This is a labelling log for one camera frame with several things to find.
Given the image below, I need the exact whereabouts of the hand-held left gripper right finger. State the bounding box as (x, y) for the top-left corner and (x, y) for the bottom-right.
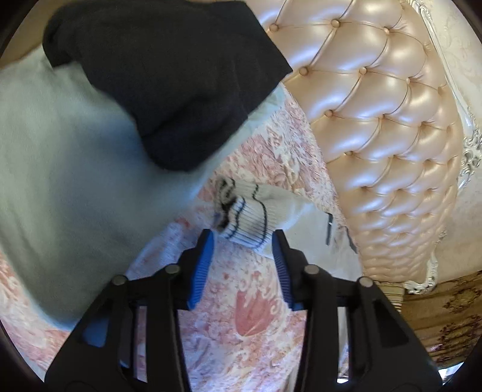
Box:
(271, 228), (444, 392)

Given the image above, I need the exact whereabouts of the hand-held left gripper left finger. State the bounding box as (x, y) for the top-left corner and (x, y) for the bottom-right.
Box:
(44, 228), (215, 392)

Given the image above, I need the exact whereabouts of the light grey sweater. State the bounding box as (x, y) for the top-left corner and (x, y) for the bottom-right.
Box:
(0, 49), (364, 332)

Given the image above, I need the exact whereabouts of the black garment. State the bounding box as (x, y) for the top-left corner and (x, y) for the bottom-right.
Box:
(42, 0), (294, 173)

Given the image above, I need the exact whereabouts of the floral lace blanket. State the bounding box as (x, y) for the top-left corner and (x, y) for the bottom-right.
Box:
(0, 87), (362, 392)

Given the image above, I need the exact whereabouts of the striped fringed pillow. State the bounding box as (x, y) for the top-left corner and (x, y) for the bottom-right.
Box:
(382, 283), (406, 304)

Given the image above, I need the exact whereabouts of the brown patterned curtain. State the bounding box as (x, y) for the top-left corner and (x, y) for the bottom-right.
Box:
(399, 269), (482, 368)

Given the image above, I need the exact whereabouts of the cream tufted leather sofa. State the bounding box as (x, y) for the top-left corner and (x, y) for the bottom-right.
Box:
(245, 0), (482, 296)

